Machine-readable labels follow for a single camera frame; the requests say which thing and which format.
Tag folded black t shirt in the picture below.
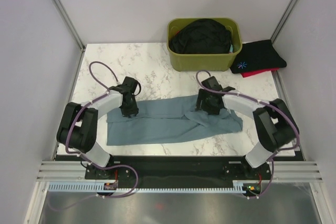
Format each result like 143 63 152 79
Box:
230 40 287 74

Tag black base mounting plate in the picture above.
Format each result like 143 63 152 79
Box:
85 156 271 189

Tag aluminium frame post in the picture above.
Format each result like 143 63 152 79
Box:
270 0 299 43
52 0 86 52

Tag folded red t shirt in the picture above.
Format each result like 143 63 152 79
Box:
241 68 279 78

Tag black clothes in bin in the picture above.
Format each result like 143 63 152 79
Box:
169 18 233 54

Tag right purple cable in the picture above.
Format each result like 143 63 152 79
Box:
196 70 301 200

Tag olive green plastic bin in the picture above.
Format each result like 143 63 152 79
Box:
167 18 243 71

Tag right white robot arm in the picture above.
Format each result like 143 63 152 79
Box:
196 76 299 179

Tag right aluminium frame post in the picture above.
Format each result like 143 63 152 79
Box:
270 0 299 43

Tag front aluminium rail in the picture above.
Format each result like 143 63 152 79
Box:
37 161 322 183

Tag white slotted cable duct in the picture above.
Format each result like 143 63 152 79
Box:
48 182 261 194

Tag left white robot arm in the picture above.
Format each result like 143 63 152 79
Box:
56 77 141 178

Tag left aluminium frame post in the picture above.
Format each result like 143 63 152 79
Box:
52 0 86 52

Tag blue-grey t shirt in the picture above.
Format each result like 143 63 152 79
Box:
107 95 243 146

